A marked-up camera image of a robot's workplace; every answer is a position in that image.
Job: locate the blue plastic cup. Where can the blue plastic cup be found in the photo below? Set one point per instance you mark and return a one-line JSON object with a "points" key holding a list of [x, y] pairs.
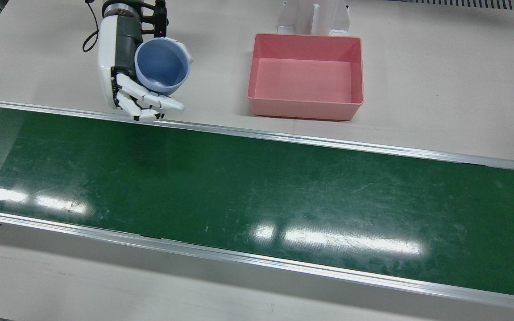
{"points": [[161, 64]]}

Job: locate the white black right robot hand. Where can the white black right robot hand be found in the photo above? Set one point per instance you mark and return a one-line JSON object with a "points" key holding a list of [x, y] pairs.
{"points": [[107, 62]]}

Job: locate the green conveyor belt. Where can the green conveyor belt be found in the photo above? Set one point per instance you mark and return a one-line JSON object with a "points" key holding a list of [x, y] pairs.
{"points": [[257, 200]]}

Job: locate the pink plastic box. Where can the pink plastic box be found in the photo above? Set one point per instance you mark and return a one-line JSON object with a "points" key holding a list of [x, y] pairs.
{"points": [[306, 84]]}

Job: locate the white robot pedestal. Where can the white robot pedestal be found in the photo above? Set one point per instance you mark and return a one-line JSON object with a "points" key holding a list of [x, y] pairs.
{"points": [[312, 18]]}

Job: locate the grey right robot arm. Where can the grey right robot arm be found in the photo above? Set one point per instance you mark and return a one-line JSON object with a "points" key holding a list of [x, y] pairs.
{"points": [[121, 6]]}

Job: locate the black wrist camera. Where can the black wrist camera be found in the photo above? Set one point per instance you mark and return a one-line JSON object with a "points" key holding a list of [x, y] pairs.
{"points": [[159, 18]]}

